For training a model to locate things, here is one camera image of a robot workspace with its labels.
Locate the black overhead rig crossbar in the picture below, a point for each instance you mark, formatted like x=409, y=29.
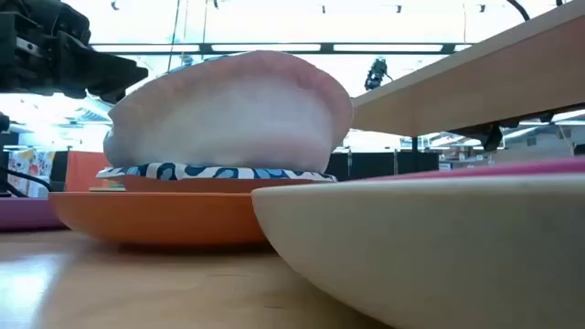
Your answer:
x=326, y=47

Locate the black ceiling-hung camera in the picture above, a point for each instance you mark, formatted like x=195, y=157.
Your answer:
x=377, y=73

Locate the orange partition panel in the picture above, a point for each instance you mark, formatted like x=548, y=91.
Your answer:
x=84, y=171

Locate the floral patterned fabric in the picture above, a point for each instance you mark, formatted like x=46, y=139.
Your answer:
x=29, y=171

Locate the orange plastic plate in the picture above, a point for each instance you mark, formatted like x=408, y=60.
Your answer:
x=160, y=217

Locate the purple plastic plate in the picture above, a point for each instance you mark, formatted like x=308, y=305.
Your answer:
x=27, y=212

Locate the pink plastic plate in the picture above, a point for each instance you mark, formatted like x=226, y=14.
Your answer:
x=503, y=169

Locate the wooden shelf black metal legs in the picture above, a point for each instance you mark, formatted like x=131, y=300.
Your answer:
x=480, y=87

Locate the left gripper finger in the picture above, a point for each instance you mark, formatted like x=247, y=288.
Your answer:
x=100, y=66
x=105, y=88

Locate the blue patterned paper plate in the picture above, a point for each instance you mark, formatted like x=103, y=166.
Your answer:
x=228, y=123
x=205, y=172

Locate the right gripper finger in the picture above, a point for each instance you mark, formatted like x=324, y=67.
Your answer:
x=473, y=130

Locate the black room partition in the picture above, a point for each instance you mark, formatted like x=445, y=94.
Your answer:
x=379, y=164

